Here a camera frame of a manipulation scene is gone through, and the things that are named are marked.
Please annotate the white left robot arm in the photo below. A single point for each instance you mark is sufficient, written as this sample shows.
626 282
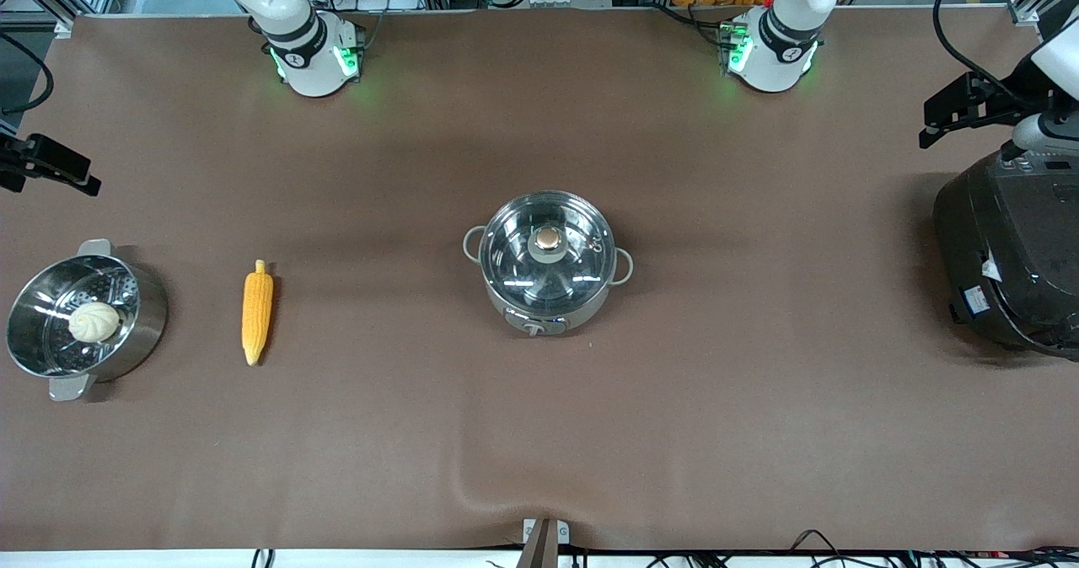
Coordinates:
780 54

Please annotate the yellow corn cob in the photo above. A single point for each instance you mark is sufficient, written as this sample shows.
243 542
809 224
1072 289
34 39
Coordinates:
257 311

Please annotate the black rice cooker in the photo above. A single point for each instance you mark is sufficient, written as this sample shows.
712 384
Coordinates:
1011 248

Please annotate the metal camera bracket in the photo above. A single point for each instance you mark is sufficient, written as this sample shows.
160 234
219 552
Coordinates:
544 543

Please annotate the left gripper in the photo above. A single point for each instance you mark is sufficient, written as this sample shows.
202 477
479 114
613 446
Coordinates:
1001 102

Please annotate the white steamed bun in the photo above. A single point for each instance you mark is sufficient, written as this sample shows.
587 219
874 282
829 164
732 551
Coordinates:
93 322

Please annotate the steel steamer pot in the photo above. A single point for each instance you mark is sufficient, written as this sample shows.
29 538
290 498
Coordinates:
143 324

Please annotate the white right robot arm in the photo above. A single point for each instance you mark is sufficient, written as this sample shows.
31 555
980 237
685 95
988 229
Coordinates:
308 62

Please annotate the brown table mat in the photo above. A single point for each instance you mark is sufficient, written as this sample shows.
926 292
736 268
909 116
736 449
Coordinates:
759 433

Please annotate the glass pot lid gold knob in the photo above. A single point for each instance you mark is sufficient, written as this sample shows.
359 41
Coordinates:
514 265

